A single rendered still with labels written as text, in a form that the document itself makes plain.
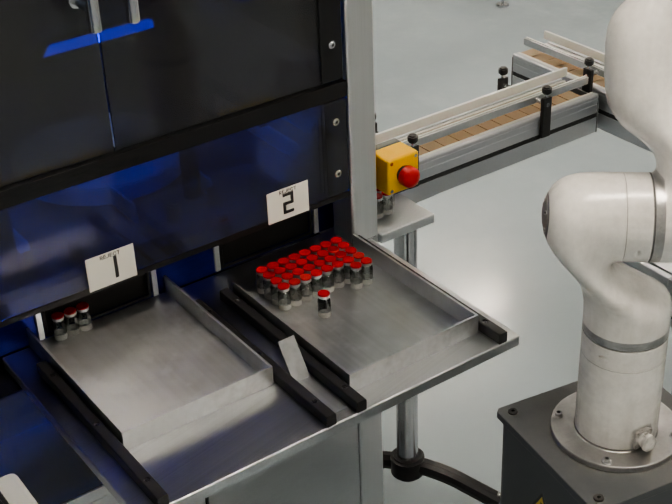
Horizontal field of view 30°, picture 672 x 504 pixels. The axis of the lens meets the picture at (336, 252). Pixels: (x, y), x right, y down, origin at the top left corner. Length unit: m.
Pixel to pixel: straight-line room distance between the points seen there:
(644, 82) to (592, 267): 0.25
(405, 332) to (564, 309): 1.71
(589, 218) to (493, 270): 2.26
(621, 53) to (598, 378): 0.46
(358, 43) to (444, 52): 3.34
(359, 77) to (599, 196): 0.65
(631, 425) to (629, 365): 0.11
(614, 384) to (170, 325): 0.76
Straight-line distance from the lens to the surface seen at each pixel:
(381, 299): 2.15
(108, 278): 2.04
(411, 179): 2.28
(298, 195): 2.18
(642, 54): 1.64
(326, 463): 2.55
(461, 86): 5.15
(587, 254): 1.67
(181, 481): 1.81
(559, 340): 3.60
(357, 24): 2.13
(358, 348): 2.03
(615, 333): 1.75
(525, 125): 2.66
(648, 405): 1.84
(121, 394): 1.98
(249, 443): 1.86
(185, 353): 2.05
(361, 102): 2.19
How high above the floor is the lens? 2.06
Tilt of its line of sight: 31 degrees down
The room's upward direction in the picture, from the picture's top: 2 degrees counter-clockwise
